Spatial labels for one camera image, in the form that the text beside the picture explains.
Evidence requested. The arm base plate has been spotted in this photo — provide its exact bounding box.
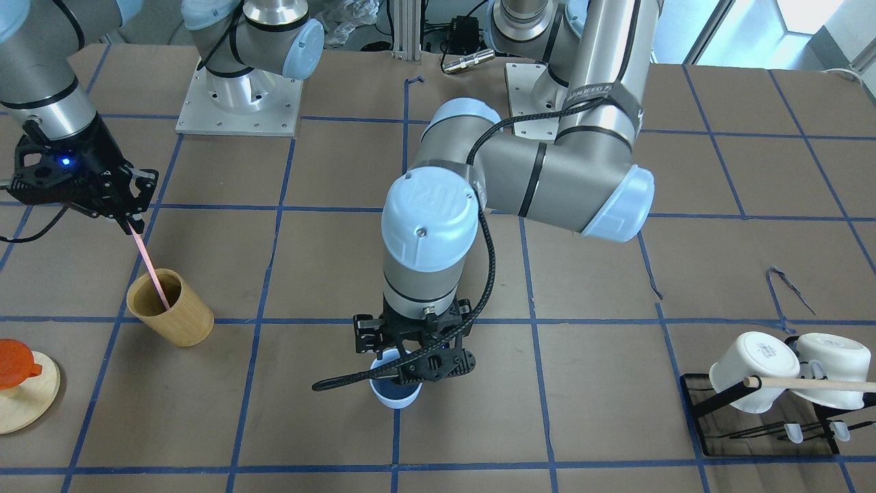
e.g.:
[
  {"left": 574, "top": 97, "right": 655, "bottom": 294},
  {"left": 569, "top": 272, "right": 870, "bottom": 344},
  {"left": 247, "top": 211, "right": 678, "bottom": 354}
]
[
  {"left": 175, "top": 68, "right": 303, "bottom": 137},
  {"left": 506, "top": 62, "right": 567, "bottom": 142}
]

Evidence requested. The black wire mug rack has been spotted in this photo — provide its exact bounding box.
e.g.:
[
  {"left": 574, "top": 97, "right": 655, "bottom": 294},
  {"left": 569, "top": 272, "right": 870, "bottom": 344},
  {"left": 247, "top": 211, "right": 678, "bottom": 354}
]
[{"left": 681, "top": 334, "right": 874, "bottom": 457}]

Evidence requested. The orange red mug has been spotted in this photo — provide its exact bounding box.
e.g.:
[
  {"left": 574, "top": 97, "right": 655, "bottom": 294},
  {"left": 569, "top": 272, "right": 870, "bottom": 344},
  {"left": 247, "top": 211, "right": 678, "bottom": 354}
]
[{"left": 1, "top": 339, "right": 42, "bottom": 390}]

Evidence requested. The white mug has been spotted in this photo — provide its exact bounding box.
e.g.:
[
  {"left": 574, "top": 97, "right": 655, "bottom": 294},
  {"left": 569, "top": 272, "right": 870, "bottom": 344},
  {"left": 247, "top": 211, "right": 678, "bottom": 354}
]
[
  {"left": 792, "top": 333, "right": 872, "bottom": 411},
  {"left": 709, "top": 331, "right": 800, "bottom": 392}
]

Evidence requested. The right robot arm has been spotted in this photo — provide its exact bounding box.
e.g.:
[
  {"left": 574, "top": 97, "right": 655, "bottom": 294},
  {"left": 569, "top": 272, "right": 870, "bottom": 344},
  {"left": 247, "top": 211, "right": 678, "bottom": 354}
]
[{"left": 1, "top": 1, "right": 324, "bottom": 235}]

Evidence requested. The white mug near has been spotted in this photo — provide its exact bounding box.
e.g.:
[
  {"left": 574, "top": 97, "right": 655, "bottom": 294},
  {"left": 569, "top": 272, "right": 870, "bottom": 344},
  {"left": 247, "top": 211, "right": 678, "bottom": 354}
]
[{"left": 709, "top": 331, "right": 800, "bottom": 392}]

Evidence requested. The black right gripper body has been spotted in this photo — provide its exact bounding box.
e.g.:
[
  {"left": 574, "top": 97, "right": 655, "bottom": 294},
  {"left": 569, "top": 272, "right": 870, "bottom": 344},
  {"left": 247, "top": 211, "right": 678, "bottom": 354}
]
[{"left": 8, "top": 115, "right": 159, "bottom": 220}]

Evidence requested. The black power adapter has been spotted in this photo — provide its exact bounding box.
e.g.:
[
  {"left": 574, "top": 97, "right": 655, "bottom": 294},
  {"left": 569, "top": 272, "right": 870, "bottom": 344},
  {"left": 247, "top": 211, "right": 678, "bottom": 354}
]
[{"left": 444, "top": 16, "right": 481, "bottom": 54}]

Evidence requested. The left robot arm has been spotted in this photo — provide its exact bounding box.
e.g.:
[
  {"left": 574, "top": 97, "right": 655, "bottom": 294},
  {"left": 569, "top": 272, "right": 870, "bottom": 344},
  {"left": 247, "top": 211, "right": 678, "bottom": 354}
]
[{"left": 314, "top": 1, "right": 663, "bottom": 390}]

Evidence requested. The silver cylinder connector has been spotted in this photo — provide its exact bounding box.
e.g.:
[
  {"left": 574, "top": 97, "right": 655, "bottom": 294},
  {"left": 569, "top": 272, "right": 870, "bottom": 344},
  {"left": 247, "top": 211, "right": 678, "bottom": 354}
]
[{"left": 441, "top": 48, "right": 495, "bottom": 75}]

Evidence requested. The pink chopstick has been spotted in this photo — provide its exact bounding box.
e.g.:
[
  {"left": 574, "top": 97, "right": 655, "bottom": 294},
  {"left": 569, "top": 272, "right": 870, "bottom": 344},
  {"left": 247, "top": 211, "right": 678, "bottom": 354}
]
[{"left": 133, "top": 231, "right": 170, "bottom": 311}]

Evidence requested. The aluminium frame post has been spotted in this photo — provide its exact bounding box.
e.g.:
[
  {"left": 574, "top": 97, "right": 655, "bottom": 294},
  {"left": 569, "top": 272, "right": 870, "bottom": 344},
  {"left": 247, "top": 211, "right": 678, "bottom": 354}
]
[{"left": 386, "top": 0, "right": 423, "bottom": 64}]

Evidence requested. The bamboo cylinder holder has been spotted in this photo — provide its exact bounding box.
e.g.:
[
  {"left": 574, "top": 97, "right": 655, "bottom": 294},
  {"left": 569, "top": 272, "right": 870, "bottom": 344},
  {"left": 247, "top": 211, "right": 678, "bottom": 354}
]
[{"left": 127, "top": 268, "right": 215, "bottom": 347}]

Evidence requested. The light blue plastic cup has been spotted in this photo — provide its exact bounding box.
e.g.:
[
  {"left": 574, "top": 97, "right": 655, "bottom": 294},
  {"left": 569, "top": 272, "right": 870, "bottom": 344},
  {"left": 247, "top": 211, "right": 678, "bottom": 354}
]
[{"left": 369, "top": 349, "right": 422, "bottom": 409}]

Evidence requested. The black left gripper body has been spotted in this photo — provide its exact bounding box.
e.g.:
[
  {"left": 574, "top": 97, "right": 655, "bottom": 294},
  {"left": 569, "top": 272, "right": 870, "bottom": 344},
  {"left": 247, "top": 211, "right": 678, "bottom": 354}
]
[{"left": 375, "top": 299, "right": 472, "bottom": 383}]

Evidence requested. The white mug far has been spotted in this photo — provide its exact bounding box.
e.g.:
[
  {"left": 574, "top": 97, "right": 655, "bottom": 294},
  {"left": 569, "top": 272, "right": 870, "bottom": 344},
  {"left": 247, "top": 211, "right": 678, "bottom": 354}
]
[{"left": 792, "top": 333, "right": 872, "bottom": 411}]

